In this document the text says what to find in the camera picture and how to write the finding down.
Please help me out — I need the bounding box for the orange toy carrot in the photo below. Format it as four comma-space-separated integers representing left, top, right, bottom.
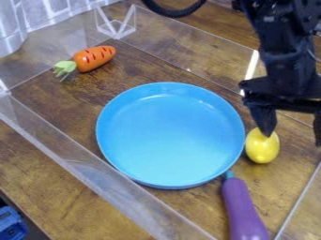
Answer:
54, 45, 116, 81

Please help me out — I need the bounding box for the clear acrylic enclosure wall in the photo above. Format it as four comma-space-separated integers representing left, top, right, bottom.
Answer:
0, 0, 321, 240

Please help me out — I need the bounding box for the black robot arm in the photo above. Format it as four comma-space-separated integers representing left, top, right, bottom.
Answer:
240, 0, 321, 146

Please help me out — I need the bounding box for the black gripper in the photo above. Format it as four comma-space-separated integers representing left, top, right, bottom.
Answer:
240, 50, 321, 147

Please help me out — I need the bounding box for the purple toy eggplant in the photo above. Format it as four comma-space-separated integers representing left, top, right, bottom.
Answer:
222, 171, 272, 240

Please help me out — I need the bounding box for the white checkered curtain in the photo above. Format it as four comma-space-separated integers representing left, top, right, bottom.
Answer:
0, 0, 122, 58

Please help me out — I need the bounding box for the black corrugated cable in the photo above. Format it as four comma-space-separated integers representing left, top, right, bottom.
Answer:
141, 0, 209, 19

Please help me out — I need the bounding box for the blue plastic box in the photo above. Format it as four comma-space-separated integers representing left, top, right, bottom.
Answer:
0, 206, 30, 240

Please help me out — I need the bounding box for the blue round tray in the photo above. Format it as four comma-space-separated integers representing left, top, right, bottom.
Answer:
95, 82, 245, 189

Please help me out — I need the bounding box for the yellow toy lemon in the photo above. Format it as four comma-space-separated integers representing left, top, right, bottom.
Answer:
245, 127, 280, 164

